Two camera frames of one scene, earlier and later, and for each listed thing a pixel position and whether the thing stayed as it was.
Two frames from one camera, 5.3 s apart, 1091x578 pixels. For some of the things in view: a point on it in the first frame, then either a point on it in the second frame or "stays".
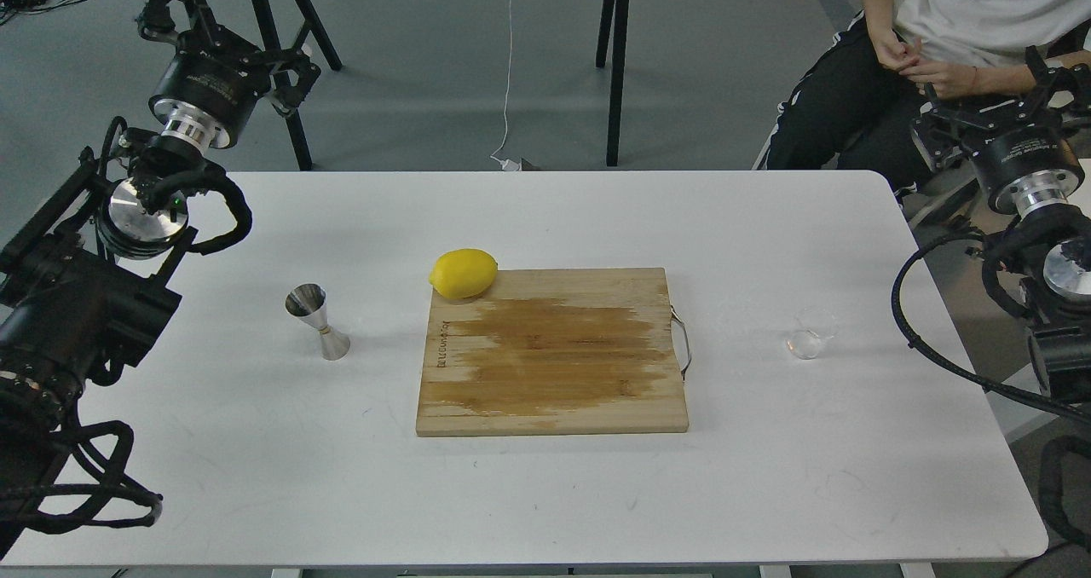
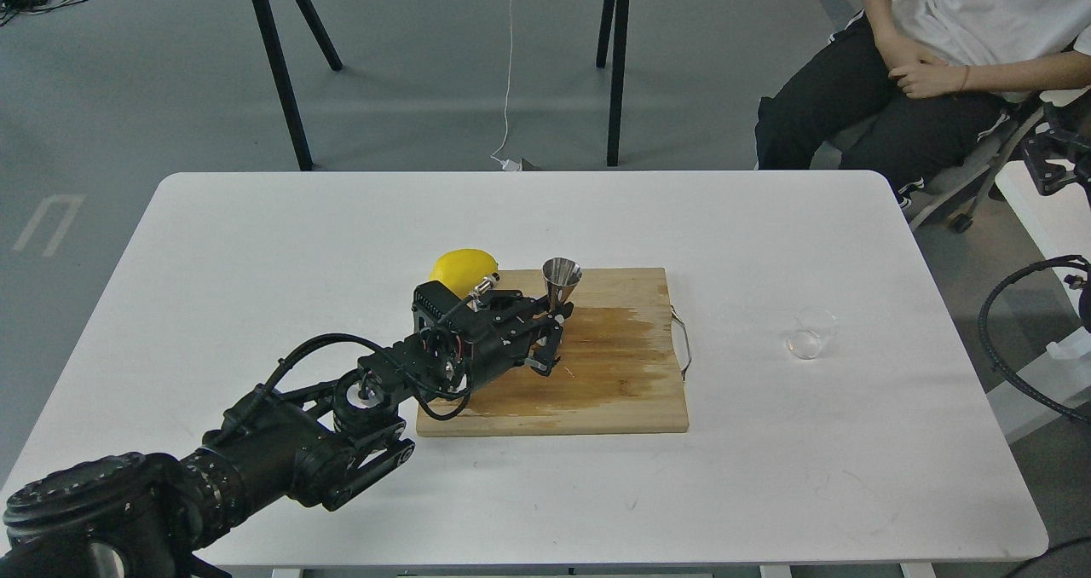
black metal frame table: [613, 34] stays
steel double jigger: [308, 302] → [561, 276]
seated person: [929, 33] stays
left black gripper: [206, 95] → [483, 332]
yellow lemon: [463, 274] stays
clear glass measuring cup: [817, 325] stays
